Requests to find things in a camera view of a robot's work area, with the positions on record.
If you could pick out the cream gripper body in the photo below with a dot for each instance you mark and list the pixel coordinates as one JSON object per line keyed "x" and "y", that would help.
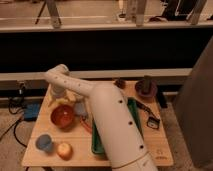
{"x": 61, "y": 98}

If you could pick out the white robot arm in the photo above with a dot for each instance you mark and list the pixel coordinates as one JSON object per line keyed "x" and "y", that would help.
{"x": 121, "y": 139}

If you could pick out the red bowl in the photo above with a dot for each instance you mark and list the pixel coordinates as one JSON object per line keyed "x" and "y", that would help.
{"x": 62, "y": 116}

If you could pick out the wooden table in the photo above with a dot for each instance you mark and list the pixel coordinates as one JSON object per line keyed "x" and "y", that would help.
{"x": 80, "y": 139}

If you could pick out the blue power box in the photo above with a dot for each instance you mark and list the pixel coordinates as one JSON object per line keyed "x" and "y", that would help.
{"x": 31, "y": 112}

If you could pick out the blue cup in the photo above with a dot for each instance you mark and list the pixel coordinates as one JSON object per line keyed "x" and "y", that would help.
{"x": 44, "y": 143}

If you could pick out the purple grapes bunch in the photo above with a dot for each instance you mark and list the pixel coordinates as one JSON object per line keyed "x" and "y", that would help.
{"x": 120, "y": 83}

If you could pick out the apple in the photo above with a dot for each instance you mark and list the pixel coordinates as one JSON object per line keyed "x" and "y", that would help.
{"x": 64, "y": 151}

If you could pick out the green plastic tray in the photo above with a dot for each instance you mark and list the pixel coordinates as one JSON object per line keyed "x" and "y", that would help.
{"x": 97, "y": 147}

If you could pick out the black handled brush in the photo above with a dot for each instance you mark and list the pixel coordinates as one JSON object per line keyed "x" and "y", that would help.
{"x": 152, "y": 122}

